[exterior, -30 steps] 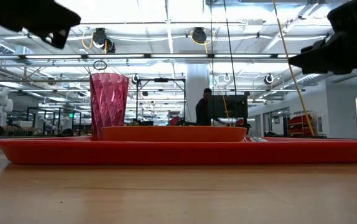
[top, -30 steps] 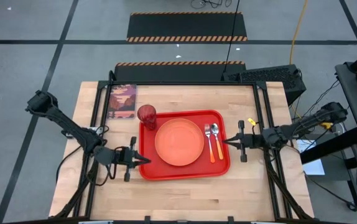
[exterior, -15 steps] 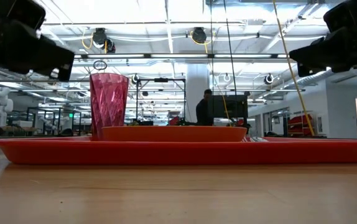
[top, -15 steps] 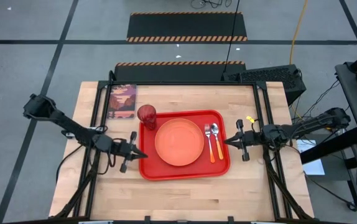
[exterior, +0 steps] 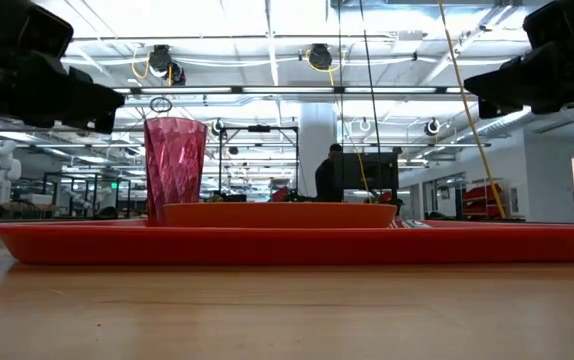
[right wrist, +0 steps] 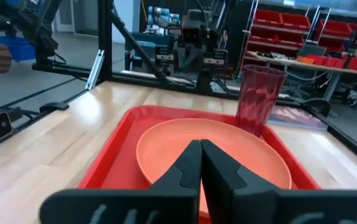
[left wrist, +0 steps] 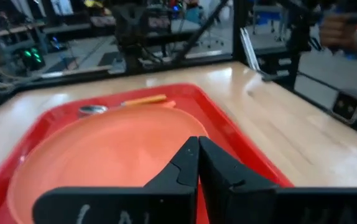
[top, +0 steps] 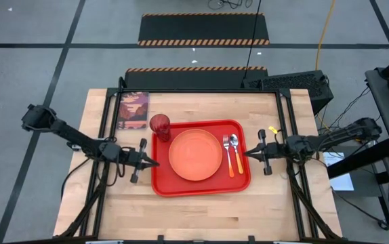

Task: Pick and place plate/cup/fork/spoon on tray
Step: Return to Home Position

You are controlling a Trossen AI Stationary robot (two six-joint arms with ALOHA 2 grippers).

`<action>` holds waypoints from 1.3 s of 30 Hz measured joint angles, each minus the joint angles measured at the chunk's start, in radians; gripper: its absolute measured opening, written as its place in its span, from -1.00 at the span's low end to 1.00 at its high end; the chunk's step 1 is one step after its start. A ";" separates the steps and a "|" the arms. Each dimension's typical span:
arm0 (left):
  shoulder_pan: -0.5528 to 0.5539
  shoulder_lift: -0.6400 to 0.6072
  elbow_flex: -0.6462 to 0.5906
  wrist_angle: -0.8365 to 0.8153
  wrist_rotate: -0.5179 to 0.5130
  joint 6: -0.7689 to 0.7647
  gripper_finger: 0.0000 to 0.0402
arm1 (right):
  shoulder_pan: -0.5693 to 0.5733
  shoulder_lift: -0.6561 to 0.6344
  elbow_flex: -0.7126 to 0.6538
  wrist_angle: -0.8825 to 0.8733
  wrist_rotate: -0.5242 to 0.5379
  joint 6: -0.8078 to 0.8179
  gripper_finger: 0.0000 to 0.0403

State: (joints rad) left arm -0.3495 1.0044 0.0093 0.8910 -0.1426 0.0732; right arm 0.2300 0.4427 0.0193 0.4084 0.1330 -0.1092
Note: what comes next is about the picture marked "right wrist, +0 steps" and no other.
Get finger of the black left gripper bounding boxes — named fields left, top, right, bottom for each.
left=191, top=48, right=205, bottom=72
left=178, top=48, right=192, bottom=72

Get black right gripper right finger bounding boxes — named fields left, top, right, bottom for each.
left=200, top=139, right=357, bottom=224

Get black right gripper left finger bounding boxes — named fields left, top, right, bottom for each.
left=39, top=139, right=203, bottom=224

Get orange round plate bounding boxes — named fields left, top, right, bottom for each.
left=136, top=118, right=293, bottom=219

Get red faceted plastic cup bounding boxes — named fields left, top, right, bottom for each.
left=234, top=64, right=289, bottom=138

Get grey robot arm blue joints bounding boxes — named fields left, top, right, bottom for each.
left=146, top=6, right=181, bottom=32

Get red plastic tray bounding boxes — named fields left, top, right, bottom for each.
left=77, top=105, right=321, bottom=224

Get metal shelf rack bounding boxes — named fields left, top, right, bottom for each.
left=236, top=0, right=357, bottom=74

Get landscape print card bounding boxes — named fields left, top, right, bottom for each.
left=267, top=105, right=329, bottom=132

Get wooden workbench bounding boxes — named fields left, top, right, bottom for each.
left=252, top=50, right=357, bottom=103

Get blue plastic bin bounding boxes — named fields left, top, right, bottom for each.
left=0, top=35, right=37, bottom=62

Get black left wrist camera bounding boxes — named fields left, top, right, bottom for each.
left=180, top=26, right=204, bottom=45

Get black aluminium table frame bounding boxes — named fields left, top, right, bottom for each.
left=0, top=0, right=357, bottom=172

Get silver metal bracket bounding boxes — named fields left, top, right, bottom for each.
left=85, top=49, right=105, bottom=91

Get black cable clamp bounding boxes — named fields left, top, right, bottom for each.
left=39, top=101, right=70, bottom=114

